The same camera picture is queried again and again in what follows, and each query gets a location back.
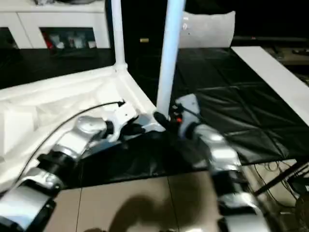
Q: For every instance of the white plastic table leg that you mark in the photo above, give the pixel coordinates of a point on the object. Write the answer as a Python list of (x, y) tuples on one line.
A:
[(170, 48), (118, 31)]

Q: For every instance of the white plastic table top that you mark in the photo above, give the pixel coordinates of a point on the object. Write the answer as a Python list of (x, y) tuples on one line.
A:
[(48, 96)]

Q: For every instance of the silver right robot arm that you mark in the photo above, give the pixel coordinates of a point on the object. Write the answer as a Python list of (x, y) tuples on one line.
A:
[(222, 149)]

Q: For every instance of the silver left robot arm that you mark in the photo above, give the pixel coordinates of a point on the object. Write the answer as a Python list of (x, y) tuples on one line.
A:
[(79, 130)]

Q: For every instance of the white pillow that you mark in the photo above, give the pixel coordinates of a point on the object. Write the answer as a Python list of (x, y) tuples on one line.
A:
[(210, 29)]

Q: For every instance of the black box with gold label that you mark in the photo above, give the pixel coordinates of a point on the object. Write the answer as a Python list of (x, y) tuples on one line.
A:
[(142, 21)]

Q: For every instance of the white flat board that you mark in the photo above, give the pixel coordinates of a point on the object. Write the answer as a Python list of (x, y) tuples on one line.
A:
[(277, 77)]

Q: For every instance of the black metal table leg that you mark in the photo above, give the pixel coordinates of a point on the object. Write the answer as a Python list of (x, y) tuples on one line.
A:
[(277, 180)]

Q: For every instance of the white glass-door cabinet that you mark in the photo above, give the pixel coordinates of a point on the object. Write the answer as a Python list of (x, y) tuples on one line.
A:
[(60, 19)]

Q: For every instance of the grey round pot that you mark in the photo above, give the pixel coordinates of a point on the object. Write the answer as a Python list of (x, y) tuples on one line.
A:
[(79, 1)]

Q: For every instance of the dark low bench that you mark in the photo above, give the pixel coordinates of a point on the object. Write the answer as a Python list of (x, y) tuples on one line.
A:
[(289, 39)]

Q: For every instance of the black floor device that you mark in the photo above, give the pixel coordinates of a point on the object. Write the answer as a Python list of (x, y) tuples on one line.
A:
[(300, 184)]

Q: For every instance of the dark rubber wheel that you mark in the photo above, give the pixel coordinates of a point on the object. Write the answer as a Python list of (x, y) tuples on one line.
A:
[(303, 205)]

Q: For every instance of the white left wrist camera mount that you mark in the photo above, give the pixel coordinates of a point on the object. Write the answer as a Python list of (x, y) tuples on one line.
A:
[(123, 113)]

